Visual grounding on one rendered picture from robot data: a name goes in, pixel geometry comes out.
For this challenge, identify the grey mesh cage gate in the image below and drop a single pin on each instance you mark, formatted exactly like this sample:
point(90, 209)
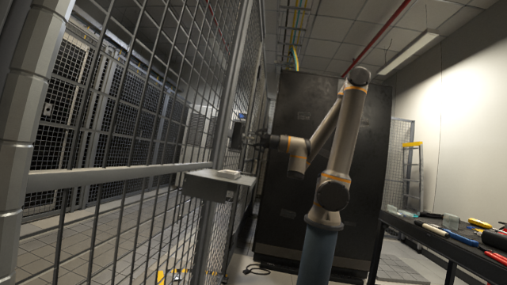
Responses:
point(250, 71)

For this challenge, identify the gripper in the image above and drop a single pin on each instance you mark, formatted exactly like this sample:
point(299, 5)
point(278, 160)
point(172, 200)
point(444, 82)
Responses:
point(272, 141)

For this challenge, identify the white cooling unit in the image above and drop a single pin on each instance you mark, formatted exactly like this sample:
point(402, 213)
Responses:
point(198, 130)

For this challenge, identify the grey yellow-topped step ladder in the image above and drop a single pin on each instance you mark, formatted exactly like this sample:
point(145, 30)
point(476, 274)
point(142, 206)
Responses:
point(412, 145)

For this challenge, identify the yellow hand tool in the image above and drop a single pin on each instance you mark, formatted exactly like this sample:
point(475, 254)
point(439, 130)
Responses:
point(479, 223)

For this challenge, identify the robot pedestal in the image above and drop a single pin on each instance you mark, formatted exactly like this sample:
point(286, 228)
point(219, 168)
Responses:
point(317, 257)

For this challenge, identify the white plastic part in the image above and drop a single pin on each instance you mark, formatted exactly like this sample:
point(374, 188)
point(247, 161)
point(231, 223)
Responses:
point(392, 209)

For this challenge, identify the black hand tool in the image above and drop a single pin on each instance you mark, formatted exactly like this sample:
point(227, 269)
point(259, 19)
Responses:
point(431, 215)

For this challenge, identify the clear plastic box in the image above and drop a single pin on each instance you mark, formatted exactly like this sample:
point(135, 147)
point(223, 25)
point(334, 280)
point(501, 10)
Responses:
point(450, 221)

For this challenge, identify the grey leaning mesh panel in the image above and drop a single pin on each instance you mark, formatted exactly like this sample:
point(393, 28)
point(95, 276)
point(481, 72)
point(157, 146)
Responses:
point(394, 158)

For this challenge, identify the long ceiling light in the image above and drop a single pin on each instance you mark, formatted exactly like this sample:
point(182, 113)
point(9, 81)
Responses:
point(408, 53)

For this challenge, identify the red ceiling pipe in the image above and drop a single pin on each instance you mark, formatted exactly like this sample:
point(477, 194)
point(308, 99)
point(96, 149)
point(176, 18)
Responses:
point(376, 37)

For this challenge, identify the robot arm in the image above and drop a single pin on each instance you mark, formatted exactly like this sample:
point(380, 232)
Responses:
point(340, 138)

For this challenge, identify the grey floor grate mat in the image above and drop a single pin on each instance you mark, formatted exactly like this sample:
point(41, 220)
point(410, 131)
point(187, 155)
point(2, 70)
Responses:
point(400, 269)

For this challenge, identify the black cylinder torch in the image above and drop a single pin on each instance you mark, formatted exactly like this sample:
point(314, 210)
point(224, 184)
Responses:
point(495, 240)

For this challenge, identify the white shallow tray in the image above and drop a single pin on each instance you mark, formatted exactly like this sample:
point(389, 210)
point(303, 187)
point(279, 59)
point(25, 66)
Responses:
point(229, 174)

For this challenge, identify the black work table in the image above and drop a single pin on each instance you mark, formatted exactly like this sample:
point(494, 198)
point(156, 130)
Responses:
point(435, 241)

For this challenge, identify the black latch box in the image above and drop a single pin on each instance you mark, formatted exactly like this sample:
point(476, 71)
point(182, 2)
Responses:
point(237, 136)

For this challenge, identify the black server cabinet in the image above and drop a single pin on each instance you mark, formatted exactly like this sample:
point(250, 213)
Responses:
point(301, 103)

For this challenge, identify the grey mesh-door server racks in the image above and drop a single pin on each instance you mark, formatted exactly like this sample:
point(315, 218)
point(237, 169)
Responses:
point(59, 103)

